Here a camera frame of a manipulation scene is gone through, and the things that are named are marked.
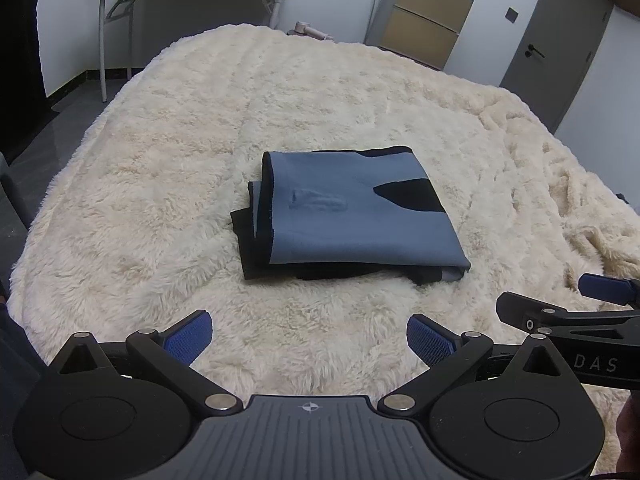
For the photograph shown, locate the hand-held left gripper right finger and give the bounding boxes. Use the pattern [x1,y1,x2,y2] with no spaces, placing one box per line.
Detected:
[377,313,566,413]

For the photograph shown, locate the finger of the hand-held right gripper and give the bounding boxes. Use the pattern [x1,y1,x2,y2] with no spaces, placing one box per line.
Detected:
[496,291,640,333]
[580,273,640,306]

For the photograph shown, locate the pink floor appliance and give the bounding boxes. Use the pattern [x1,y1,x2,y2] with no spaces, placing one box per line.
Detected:
[287,21,337,43]

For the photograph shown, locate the cream fluffy blanket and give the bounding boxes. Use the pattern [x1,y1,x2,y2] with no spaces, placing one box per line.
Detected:
[10,24,640,476]

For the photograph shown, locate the beige cabinet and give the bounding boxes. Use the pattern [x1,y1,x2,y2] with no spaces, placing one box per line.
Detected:
[364,0,478,71]

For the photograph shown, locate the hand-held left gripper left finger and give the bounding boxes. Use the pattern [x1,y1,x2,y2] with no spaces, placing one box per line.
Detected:
[60,310,241,413]

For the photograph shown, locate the black curtain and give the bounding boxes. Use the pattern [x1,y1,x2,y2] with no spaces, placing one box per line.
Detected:
[0,0,48,156]

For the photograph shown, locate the blue and black garment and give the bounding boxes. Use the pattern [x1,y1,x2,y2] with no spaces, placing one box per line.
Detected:
[230,146,473,286]

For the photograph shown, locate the white cable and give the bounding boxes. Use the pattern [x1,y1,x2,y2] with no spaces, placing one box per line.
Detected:
[367,0,388,46]

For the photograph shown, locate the grey door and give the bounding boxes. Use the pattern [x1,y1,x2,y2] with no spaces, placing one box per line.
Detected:
[500,0,616,133]

